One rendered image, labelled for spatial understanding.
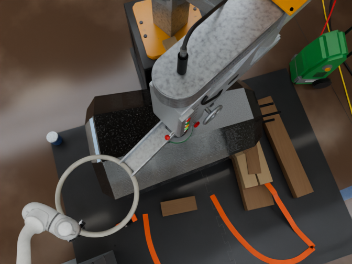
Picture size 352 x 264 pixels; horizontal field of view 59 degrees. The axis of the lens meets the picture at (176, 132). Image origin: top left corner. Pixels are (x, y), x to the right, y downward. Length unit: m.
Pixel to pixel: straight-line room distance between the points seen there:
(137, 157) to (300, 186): 1.59
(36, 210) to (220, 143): 1.23
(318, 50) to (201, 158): 1.46
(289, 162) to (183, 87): 1.88
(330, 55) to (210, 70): 1.79
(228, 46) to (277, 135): 1.75
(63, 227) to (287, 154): 2.06
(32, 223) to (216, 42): 1.19
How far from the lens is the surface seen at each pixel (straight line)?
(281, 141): 3.02
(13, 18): 3.84
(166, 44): 2.37
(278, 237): 3.02
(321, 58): 3.01
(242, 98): 2.26
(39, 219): 1.69
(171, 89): 1.28
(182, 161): 2.21
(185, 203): 2.74
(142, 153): 1.97
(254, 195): 2.85
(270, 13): 1.52
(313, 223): 3.13
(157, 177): 2.25
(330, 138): 3.33
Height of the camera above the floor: 2.87
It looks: 75 degrees down
